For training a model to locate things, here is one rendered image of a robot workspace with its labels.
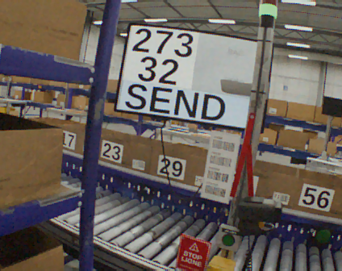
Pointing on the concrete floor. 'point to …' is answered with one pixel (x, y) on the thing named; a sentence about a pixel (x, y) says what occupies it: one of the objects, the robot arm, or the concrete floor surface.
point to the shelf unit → (3, 223)
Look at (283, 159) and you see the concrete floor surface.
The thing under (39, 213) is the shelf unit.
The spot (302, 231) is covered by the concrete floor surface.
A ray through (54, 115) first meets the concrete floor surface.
